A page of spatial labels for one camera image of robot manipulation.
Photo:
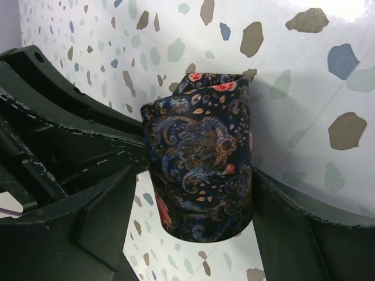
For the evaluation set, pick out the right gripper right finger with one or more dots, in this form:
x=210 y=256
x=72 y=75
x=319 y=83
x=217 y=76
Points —
x=301 y=238

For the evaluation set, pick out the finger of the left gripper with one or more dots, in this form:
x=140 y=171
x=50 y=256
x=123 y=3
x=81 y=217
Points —
x=55 y=148
x=32 y=66

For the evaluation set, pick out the navy floral paisley tie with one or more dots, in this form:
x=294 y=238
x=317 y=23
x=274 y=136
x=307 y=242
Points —
x=198 y=145

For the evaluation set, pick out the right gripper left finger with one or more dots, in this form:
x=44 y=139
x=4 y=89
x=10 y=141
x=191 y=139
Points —
x=78 y=238

